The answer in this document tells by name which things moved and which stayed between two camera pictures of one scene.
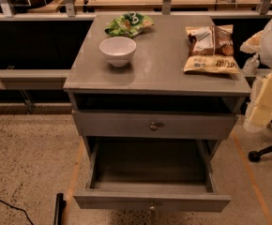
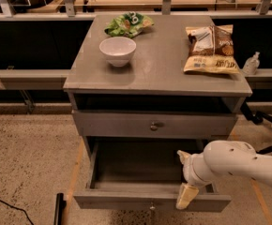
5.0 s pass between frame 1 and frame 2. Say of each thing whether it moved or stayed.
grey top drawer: stayed
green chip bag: stayed
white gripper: moved
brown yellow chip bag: stayed
